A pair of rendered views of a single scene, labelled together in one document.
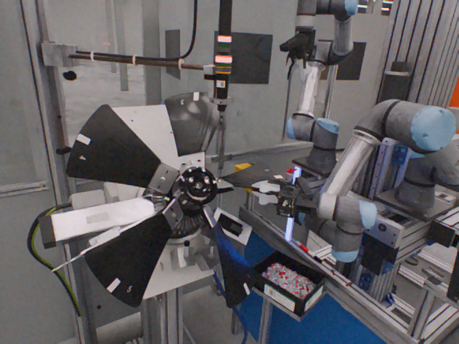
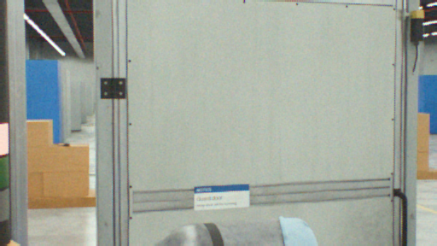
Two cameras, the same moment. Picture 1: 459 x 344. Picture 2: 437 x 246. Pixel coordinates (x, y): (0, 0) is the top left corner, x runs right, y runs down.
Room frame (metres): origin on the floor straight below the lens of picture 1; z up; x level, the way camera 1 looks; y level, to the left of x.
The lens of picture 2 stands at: (0.77, 0.26, 1.64)
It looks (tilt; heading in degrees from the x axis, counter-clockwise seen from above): 3 degrees down; 283
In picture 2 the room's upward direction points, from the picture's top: straight up
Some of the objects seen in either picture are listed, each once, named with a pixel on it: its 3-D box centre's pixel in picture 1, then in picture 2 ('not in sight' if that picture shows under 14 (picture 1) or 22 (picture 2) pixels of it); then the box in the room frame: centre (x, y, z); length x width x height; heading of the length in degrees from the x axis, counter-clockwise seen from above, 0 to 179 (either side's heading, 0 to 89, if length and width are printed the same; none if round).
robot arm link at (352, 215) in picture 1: (354, 213); not in sight; (0.80, -0.36, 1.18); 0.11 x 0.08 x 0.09; 70
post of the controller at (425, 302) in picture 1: (423, 308); not in sight; (0.68, -0.56, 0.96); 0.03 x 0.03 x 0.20; 33
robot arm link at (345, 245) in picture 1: (341, 238); not in sight; (0.82, -0.35, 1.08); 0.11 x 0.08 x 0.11; 30
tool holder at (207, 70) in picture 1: (219, 84); not in sight; (0.93, 0.04, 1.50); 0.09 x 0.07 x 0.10; 68
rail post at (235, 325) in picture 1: (239, 280); not in sight; (1.40, -0.09, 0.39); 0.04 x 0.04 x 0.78; 33
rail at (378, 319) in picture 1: (305, 261); not in sight; (1.04, -0.32, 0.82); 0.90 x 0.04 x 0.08; 33
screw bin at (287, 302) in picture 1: (287, 280); not in sight; (0.89, -0.23, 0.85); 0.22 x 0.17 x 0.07; 49
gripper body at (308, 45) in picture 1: (303, 44); not in sight; (1.43, -0.28, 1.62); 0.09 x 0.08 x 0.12; 123
